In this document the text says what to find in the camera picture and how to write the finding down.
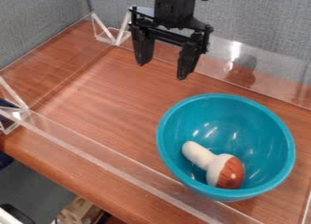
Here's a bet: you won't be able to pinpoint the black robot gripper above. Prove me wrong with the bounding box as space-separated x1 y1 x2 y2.
128 0 213 80

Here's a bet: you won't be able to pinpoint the blue plastic bowl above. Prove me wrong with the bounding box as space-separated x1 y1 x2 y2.
156 93 296 202

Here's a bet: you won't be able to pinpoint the toy mushroom brown cap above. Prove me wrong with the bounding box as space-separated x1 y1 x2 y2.
183 141 245 189

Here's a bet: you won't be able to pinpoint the clear acrylic back barrier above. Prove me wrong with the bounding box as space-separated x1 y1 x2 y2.
88 6 311 111

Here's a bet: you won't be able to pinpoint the clear acrylic barrier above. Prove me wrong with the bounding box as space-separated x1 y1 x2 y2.
88 6 311 111
4 110 263 224

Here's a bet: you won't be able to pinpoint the clear acrylic front barrier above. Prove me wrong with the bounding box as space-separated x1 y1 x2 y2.
4 110 263 224

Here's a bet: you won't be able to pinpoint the dark blue object at edge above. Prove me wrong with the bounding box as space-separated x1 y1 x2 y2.
0 98 16 170

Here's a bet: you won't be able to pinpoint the light wooden block below table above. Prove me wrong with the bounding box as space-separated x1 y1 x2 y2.
51 197 104 224

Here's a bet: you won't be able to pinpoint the black white object bottom left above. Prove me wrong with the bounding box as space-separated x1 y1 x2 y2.
0 204 34 224

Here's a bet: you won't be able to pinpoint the clear acrylic corner bracket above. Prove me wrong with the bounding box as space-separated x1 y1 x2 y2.
89 12 131 46

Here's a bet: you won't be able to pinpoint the clear acrylic left bracket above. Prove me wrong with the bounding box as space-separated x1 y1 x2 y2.
0 77 30 135

